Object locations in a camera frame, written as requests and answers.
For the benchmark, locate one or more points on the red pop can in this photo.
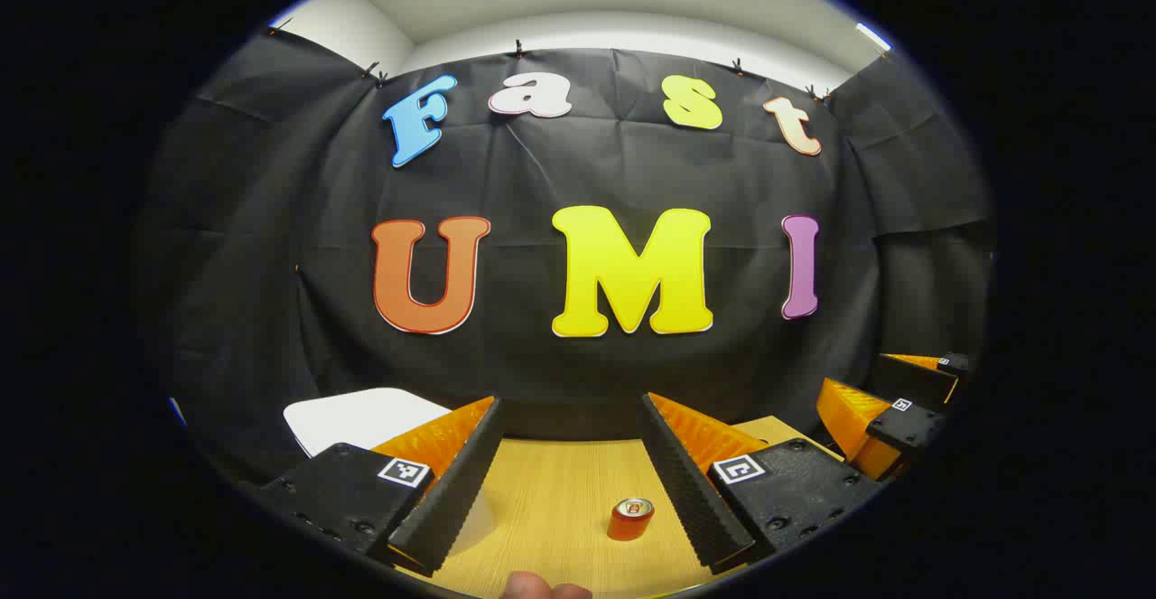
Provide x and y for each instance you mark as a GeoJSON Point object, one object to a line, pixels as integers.
{"type": "Point", "coordinates": [629, 521]}

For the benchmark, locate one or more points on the black backdrop cloth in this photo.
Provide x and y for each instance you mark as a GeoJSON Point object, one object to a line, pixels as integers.
{"type": "Point", "coordinates": [542, 174]}

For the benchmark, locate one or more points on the white desktop garbage bin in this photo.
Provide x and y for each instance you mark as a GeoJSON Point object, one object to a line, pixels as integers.
{"type": "Point", "coordinates": [361, 416]}

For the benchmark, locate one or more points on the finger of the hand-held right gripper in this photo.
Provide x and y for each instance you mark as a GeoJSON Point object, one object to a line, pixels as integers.
{"type": "Point", "coordinates": [858, 418]}
{"type": "Point", "coordinates": [917, 378]}

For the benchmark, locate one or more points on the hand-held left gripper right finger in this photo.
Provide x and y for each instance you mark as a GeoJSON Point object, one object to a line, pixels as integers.
{"type": "Point", "coordinates": [691, 486]}

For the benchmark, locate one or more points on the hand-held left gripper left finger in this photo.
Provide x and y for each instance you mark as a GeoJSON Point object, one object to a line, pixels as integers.
{"type": "Point", "coordinates": [456, 482]}

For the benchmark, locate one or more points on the wooden desktop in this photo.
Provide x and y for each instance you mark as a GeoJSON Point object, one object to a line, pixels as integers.
{"type": "Point", "coordinates": [560, 500]}

